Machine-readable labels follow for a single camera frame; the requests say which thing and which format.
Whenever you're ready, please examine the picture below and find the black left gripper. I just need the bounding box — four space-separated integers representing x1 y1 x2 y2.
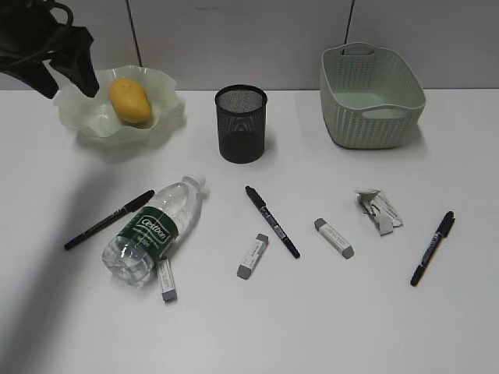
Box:
1 1 100 99

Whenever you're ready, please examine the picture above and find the yellow mango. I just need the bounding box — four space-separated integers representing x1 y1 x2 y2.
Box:
109 77 152 124

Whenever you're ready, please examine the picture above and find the black marker pen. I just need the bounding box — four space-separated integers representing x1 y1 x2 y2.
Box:
245 185 300 259
409 211 455 287
64 189 155 251

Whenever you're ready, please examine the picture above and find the clear plastic water bottle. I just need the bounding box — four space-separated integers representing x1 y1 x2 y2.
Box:
101 175 206 287

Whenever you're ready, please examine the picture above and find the white waste paper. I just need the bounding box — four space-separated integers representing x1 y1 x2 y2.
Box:
355 188 403 236

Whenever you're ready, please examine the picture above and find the pale green wavy plate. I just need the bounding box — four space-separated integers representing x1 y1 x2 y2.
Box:
53 65 183 146

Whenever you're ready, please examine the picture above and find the black mesh pen holder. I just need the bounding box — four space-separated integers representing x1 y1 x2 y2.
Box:
214 84 267 164

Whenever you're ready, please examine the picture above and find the grey white eraser left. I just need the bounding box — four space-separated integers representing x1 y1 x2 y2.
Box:
157 258 177 302

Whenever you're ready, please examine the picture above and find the grey white eraser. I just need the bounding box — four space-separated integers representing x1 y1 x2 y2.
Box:
157 258 177 302
314 218 354 259
236 234 269 280

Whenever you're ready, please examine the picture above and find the grey white eraser middle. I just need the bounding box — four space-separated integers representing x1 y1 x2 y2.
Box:
236 234 269 280

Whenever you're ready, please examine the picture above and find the pale green woven basket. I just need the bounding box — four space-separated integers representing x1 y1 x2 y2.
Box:
320 42 426 150

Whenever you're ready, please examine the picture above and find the grey white eraser right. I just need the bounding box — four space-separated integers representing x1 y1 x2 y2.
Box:
314 218 354 259

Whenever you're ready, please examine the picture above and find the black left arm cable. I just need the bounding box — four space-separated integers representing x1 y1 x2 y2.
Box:
0 2 75 73

